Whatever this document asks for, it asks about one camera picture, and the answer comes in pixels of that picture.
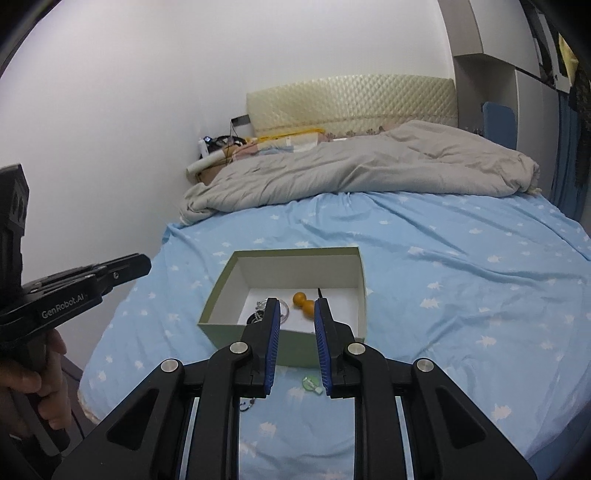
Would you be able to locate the green hair clip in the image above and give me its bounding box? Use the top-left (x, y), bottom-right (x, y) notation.
top-left (301, 375), bottom-right (325, 395)

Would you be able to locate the black patterned bangle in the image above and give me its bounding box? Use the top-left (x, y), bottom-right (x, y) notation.
top-left (246, 312), bottom-right (263, 325)

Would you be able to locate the orange wooden gourd pendant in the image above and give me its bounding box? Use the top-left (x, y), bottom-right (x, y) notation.
top-left (293, 291), bottom-right (315, 320)

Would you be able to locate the person's left hand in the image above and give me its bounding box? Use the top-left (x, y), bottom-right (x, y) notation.
top-left (1, 330), bottom-right (71, 438)

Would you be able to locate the green cardboard box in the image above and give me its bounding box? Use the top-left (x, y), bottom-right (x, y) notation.
top-left (197, 247), bottom-right (367, 368)

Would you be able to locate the brown cardboard box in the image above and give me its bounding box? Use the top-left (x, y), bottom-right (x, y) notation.
top-left (195, 164), bottom-right (226, 185)

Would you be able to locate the white rolled paper tube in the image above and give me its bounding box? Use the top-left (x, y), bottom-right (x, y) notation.
top-left (185, 150), bottom-right (231, 179)

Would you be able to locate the light blue bed sheet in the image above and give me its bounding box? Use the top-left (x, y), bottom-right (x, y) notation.
top-left (79, 193), bottom-right (590, 479)

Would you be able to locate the patterned pillow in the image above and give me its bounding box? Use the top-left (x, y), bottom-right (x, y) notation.
top-left (232, 129), bottom-right (344, 159)

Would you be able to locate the grey duvet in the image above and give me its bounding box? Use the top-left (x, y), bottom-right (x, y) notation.
top-left (179, 120), bottom-right (540, 225)

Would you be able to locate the cream quilted headboard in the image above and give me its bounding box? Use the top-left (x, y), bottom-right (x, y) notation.
top-left (246, 74), bottom-right (458, 138)

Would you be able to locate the blue chair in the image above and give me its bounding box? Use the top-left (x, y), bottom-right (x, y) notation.
top-left (482, 101), bottom-right (517, 150)

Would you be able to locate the grey wardrobe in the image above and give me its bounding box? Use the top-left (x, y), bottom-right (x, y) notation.
top-left (439, 1), bottom-right (590, 220)

